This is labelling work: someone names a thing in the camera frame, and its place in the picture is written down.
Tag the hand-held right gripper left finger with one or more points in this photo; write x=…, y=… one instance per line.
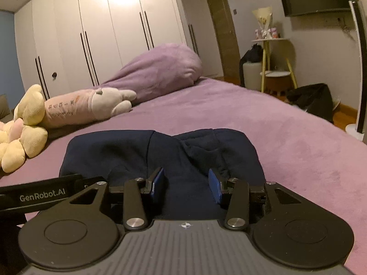
x=158, y=184

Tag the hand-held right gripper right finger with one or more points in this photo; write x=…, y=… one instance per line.
x=216, y=186

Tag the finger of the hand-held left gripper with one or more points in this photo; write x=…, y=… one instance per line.
x=93, y=180

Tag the navy blue jacket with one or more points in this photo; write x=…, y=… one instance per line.
x=129, y=154

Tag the cream flower plush pillow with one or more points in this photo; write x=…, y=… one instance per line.
x=28, y=143

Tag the bed with purple sheet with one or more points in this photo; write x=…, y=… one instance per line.
x=258, y=126

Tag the long pink rabbit plush pillow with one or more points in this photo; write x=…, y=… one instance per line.
x=100, y=103

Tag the white round stool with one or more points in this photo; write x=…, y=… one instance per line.
x=252, y=76

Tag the purple pillow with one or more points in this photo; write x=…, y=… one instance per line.
x=160, y=68

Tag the black bag on floor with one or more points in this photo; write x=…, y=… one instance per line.
x=312, y=97

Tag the brown wooden door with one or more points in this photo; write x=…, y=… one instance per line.
x=223, y=34

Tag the round yellow-legged side table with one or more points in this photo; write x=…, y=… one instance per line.
x=269, y=40

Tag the white wardrobe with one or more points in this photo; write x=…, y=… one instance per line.
x=114, y=20

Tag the wrapped flower bouquet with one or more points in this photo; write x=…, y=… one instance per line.
x=263, y=20

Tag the white tower fan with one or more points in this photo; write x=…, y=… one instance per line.
x=359, y=63

